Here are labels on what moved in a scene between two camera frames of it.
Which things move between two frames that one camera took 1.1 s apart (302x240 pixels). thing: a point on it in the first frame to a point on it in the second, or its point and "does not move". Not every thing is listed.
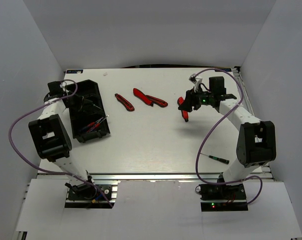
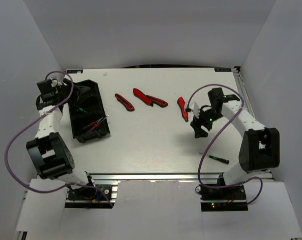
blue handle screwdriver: [96, 125] does not move
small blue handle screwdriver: [96, 125] does not move
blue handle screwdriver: [92, 123] to [89, 130]
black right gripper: [190, 100] to [196, 125]
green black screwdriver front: [219, 159] does not move
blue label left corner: [74, 71] does not move
